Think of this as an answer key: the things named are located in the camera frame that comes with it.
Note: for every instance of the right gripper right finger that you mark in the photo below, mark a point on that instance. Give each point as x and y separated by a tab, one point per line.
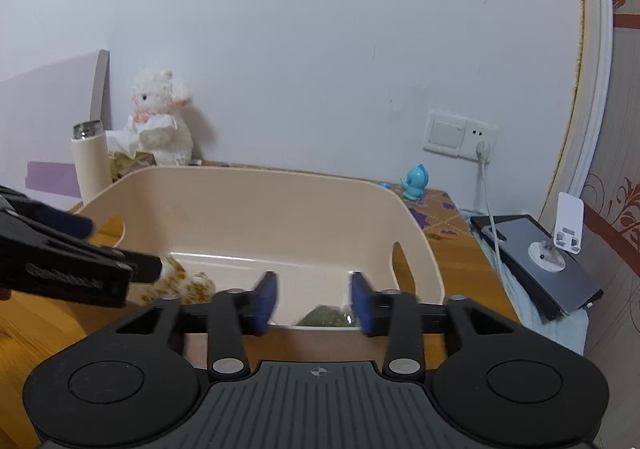
396	316

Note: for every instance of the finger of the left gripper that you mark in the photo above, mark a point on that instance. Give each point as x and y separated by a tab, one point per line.
112	265
77	226

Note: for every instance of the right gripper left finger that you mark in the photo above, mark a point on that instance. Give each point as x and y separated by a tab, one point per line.
233	314

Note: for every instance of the floral patterned sock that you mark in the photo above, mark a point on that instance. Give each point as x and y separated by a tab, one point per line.
175	282

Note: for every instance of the cream thermos bottle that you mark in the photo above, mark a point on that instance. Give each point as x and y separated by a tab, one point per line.
89	149

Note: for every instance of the dark green cloth item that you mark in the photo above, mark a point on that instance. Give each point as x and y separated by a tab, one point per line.
325	316

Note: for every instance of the tissue box with tissues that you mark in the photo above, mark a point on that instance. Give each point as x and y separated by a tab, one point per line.
123	154

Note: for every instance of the beige plastic storage bin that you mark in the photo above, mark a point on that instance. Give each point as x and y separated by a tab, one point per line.
236	224

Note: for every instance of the lilac headboard panel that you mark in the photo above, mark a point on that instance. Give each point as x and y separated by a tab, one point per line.
38	111

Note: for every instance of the blue cartoon figurine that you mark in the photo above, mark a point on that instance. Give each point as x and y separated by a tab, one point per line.
413	185

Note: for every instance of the grey tablet device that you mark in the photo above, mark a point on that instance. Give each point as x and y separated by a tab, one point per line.
552	278

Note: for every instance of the white plush lamb toy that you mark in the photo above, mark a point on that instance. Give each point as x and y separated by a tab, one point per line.
157	104

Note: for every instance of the light blue towel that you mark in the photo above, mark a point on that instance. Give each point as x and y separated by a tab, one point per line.
569	331

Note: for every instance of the white phone stand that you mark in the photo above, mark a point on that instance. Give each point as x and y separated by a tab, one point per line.
560	238

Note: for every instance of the white wall switch socket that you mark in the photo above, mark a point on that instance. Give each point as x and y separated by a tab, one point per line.
459	137

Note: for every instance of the white door frame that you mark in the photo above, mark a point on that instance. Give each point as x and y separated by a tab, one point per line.
588	106

